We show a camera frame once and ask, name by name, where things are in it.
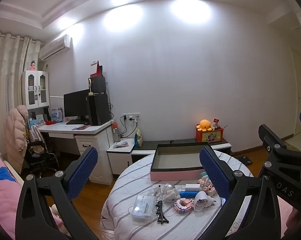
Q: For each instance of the pink doll figure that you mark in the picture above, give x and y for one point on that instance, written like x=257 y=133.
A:
x=32 y=65

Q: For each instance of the black and white bench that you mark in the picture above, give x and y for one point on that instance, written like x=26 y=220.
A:
x=145 y=146

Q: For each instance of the small beige stand gadget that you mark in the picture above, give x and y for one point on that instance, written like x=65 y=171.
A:
x=90 y=87

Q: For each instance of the yellow blue snack bag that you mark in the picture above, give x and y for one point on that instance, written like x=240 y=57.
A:
x=138 y=138

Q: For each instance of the red toy box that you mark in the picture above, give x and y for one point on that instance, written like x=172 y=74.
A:
x=210 y=136

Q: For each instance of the pink plush doll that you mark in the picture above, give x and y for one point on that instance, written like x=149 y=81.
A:
x=210 y=189

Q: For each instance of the black floor scale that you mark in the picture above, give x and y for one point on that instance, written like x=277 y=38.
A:
x=245 y=160

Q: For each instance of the white wall outlet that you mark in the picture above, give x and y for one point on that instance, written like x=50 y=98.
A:
x=130 y=116

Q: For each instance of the pink blanket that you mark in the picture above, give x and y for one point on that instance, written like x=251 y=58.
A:
x=0 y=200

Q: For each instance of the white desk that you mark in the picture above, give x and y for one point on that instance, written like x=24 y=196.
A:
x=95 y=140

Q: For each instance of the bottle with orange cap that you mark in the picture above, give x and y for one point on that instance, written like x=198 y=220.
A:
x=116 y=133

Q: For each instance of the pink jacket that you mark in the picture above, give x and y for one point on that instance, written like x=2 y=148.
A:
x=15 y=140

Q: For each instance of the pink packet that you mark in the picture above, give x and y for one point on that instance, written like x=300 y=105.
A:
x=121 y=145

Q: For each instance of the blue white box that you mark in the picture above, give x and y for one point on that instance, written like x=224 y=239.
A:
x=56 y=113

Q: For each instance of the pink box with black rim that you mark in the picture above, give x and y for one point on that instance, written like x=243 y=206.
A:
x=175 y=175

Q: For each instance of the black hair clip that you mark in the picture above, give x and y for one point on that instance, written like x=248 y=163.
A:
x=161 y=212

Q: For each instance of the white curtain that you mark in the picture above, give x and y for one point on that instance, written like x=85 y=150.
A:
x=5 y=80

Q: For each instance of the round table striped cloth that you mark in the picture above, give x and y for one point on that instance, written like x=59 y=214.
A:
x=190 y=226

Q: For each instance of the red tray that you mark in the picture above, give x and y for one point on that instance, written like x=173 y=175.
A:
x=50 y=122

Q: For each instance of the black keyboard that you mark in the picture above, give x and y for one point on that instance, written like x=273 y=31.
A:
x=75 y=122

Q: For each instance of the black computer tower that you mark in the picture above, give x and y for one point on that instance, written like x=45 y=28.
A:
x=98 y=110

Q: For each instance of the pink fabric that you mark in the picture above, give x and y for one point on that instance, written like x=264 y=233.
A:
x=284 y=216

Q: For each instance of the clear plastic box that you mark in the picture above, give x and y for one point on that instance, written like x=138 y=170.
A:
x=143 y=207

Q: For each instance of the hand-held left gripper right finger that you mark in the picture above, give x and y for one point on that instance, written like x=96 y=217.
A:
x=215 y=175

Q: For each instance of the small red blue toy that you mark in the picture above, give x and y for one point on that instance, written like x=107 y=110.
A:
x=216 y=123

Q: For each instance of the white charger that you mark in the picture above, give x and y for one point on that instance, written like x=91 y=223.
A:
x=191 y=187

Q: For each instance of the clear glass bottle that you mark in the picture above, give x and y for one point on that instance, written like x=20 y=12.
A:
x=157 y=192

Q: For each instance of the small beige plush doll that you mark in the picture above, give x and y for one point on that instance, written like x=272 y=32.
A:
x=202 y=180

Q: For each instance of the black speaker box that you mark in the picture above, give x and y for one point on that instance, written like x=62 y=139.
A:
x=98 y=85

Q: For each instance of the white door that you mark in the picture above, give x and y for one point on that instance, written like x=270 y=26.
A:
x=294 y=92

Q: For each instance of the orange octopus plush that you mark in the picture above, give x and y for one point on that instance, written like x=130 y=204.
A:
x=205 y=125

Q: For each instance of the pink building block model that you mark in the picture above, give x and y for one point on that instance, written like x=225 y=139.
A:
x=184 y=204

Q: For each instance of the white wall cabinet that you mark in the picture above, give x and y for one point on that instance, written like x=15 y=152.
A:
x=35 y=103

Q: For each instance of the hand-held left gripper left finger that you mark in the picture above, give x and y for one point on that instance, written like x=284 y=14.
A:
x=81 y=175

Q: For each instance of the white air conditioner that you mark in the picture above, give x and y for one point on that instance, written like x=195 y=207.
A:
x=55 y=47

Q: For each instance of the blue tube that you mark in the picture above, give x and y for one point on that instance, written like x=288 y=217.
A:
x=188 y=194

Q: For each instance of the black monitor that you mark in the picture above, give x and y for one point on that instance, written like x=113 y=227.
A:
x=75 y=103

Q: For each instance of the white robot toy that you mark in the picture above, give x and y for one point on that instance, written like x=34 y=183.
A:
x=170 y=192

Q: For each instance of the pink notebook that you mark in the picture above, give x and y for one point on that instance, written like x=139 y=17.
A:
x=79 y=128

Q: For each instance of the black office chair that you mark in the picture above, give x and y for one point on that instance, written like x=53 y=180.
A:
x=40 y=160

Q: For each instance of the white shell-shaped toy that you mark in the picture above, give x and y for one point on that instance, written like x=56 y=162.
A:
x=203 y=200

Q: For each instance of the white nightstand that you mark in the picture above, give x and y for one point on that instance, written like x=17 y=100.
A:
x=118 y=160

